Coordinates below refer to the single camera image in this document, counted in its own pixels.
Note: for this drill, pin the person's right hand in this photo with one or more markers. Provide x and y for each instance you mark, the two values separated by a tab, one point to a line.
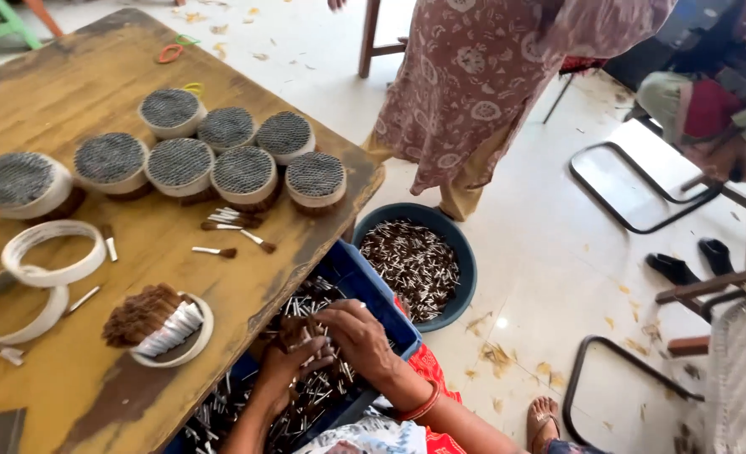
363	340

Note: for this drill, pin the person's left hand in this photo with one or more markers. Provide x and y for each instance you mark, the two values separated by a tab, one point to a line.
278	381

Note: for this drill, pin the person's right fingers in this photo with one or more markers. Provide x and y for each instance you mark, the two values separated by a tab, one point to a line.
338	315

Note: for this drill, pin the person's left fingers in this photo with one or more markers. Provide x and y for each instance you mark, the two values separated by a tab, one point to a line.
313	364

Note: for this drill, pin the handful of brown brushes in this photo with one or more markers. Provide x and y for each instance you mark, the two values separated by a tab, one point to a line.
297	334

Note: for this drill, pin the heap of brushes in crate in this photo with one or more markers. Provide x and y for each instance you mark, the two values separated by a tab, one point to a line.
310	403

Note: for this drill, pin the blue plastic crate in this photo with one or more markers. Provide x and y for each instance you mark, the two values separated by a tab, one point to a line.
373	296

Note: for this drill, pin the heap of brushes in basin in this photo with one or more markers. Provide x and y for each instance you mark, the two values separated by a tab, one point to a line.
411	265

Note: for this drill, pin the person's white floral garment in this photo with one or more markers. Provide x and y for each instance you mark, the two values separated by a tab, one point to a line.
366	438

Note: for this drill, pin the small brown brush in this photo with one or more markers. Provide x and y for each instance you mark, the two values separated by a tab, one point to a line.
109	243
215	251
259	241

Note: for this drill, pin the person's red patterned garment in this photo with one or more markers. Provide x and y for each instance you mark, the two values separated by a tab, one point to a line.
433	378

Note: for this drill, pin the red bangle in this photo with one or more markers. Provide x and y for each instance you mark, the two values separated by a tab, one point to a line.
421	403

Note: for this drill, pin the small pile of loose brushes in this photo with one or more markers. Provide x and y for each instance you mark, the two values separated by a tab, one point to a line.
234	218

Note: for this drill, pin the dark blue round basin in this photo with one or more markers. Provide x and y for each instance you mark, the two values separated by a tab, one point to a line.
467	252

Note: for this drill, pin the group of round brush bundles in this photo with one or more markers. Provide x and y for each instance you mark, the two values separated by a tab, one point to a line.
177	161

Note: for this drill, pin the person's foot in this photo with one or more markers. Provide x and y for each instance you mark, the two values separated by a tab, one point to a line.
540	422

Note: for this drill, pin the sandal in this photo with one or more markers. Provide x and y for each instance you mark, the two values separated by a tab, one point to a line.
546	425

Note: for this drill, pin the silver metal ferrule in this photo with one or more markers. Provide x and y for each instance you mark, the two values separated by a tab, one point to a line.
83	299
11	355

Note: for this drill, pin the yellow rubber band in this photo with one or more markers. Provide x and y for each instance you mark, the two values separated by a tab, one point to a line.
193	88

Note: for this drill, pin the brown wooden chair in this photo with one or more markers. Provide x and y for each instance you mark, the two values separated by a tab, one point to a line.
370	38

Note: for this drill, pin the orange rubber band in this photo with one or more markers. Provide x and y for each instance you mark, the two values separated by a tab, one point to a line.
170	53

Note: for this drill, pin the green rubber band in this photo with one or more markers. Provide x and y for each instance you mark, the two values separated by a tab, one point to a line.
187	40

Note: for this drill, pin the black shoe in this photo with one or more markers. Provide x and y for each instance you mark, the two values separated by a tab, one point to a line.
669	269
717	255

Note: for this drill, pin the wooden work table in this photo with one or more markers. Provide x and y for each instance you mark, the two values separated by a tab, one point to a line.
95	82

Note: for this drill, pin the red seat chair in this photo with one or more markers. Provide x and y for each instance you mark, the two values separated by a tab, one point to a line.
578	69

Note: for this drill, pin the woven chair seat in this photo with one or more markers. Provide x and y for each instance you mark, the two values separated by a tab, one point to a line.
745	378

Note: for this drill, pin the orange stool leg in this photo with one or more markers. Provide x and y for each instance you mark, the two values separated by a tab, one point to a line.
44	16

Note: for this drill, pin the green stool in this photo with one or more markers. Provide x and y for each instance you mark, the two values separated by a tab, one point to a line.
1	25

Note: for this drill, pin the black metal chair frame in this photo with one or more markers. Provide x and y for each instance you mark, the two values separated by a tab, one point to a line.
575	378
631	217

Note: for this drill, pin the wooden furniture frame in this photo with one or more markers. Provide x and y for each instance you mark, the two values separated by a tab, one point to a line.
707	284

